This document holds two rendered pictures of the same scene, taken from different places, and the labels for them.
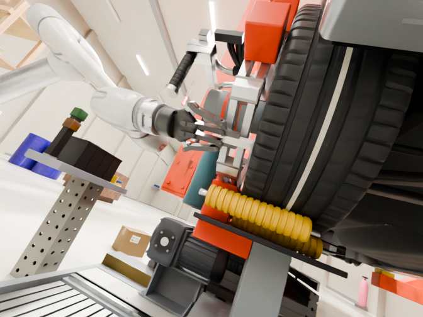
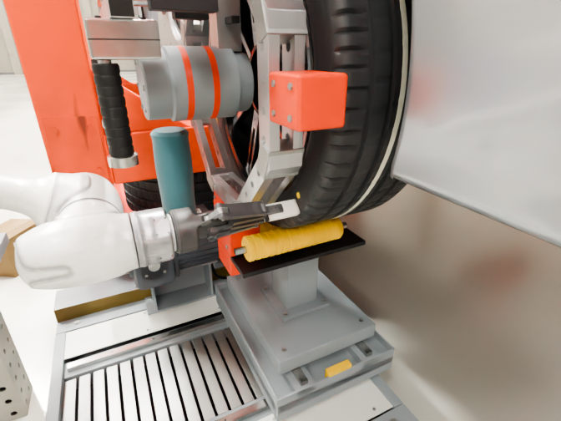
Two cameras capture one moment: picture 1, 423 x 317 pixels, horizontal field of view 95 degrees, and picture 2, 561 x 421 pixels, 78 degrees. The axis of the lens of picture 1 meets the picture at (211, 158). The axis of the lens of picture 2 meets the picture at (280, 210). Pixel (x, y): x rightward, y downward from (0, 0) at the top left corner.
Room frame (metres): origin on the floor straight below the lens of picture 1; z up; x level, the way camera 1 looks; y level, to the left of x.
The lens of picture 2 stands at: (-0.05, 0.36, 0.91)
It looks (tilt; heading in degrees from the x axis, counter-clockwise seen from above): 24 degrees down; 318
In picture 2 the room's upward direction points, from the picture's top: straight up
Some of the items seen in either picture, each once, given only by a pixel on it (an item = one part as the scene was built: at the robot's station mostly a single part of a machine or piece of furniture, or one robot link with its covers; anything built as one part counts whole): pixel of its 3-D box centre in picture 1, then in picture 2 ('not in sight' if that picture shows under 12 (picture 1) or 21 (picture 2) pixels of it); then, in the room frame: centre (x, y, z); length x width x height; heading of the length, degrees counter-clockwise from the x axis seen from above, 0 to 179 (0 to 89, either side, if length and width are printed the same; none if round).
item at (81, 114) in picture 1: (78, 114); not in sight; (0.74, 0.55, 0.64); 0.04 x 0.04 x 0.04; 75
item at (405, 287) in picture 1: (400, 280); not in sight; (2.42, -2.72, 0.69); 0.52 x 0.17 x 0.35; 75
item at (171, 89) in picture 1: (180, 73); (114, 114); (0.51, 0.19, 0.83); 0.04 x 0.04 x 0.16
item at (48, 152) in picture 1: (66, 133); not in sight; (0.74, 0.55, 0.55); 0.03 x 0.03 x 0.21; 75
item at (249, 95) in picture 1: (252, 116); (228, 83); (0.62, -0.08, 0.85); 0.54 x 0.07 x 0.54; 165
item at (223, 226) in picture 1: (259, 241); (294, 244); (0.52, -0.20, 0.45); 0.34 x 0.16 x 0.01; 75
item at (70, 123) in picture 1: (72, 124); not in sight; (0.74, 0.55, 0.59); 0.04 x 0.04 x 0.04; 75
